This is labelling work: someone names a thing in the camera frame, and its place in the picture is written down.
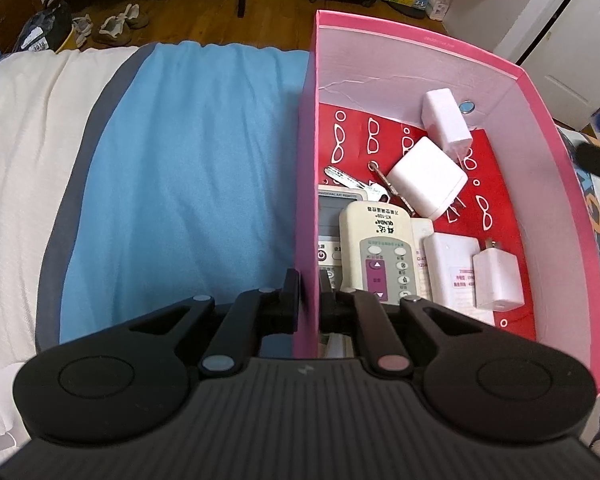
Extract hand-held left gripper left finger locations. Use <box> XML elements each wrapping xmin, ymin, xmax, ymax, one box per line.
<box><xmin>127</xmin><ymin>268</ymin><xmax>302</xmax><ymax>380</ymax></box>

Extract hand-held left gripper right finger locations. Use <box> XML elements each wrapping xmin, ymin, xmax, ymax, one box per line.
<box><xmin>318</xmin><ymin>270</ymin><xmax>485</xmax><ymax>380</ymax></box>

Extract pink cardboard box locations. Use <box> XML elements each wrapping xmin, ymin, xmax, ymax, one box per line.
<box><xmin>292</xmin><ymin>9</ymin><xmax>600</xmax><ymax>402</ymax></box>

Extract beige air conditioner remote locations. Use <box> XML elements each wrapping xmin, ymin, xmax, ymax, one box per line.
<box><xmin>338</xmin><ymin>201</ymin><xmax>417</xmax><ymax>307</ymax></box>

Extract slim white remote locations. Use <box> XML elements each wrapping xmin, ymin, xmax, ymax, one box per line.
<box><xmin>410</xmin><ymin>217</ymin><xmax>437</xmax><ymax>302</ymax></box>

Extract silver keys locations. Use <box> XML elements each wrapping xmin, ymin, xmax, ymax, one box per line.
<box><xmin>324</xmin><ymin>161</ymin><xmax>414</xmax><ymax>216</ymax></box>

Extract white labelled box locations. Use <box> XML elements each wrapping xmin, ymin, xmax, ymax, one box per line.
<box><xmin>422</xmin><ymin>232</ymin><xmax>497</xmax><ymax>323</ymax></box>

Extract small white plug charger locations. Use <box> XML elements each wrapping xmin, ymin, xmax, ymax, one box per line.
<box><xmin>472</xmin><ymin>239</ymin><xmax>526</xmax><ymax>312</ymax></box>

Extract white rectangular charger block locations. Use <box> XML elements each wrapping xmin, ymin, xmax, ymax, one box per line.
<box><xmin>421</xmin><ymin>88</ymin><xmax>474</xmax><ymax>154</ymax></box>

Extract large white power adapter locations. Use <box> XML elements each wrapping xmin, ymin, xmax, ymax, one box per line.
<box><xmin>386</xmin><ymin>136</ymin><xmax>469</xmax><ymax>221</ymax></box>

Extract white screen air conditioner remote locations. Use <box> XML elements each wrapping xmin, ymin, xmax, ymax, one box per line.
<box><xmin>317</xmin><ymin>185</ymin><xmax>370</xmax><ymax>293</ymax></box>

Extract white door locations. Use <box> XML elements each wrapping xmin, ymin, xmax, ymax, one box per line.
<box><xmin>495</xmin><ymin>0</ymin><xmax>600</xmax><ymax>134</ymax></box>

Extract red glasses-print paper bag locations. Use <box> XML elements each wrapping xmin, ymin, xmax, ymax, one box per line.
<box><xmin>319</xmin><ymin>105</ymin><xmax>539</xmax><ymax>344</ymax></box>

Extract blue white striped blanket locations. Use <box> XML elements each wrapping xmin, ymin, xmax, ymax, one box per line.
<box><xmin>0</xmin><ymin>42</ymin><xmax>314</xmax><ymax>463</ymax></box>

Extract brown shoe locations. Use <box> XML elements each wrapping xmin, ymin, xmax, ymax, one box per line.
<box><xmin>122</xmin><ymin>3</ymin><xmax>151</xmax><ymax>30</ymax></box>
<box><xmin>92</xmin><ymin>15</ymin><xmax>131</xmax><ymax>47</ymax></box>

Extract white sneaker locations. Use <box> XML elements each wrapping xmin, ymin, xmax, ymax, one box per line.
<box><xmin>71</xmin><ymin>15</ymin><xmax>94</xmax><ymax>49</ymax></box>

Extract black bag with white label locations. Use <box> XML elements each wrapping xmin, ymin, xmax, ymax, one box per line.
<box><xmin>12</xmin><ymin>2</ymin><xmax>74</xmax><ymax>54</ymax></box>

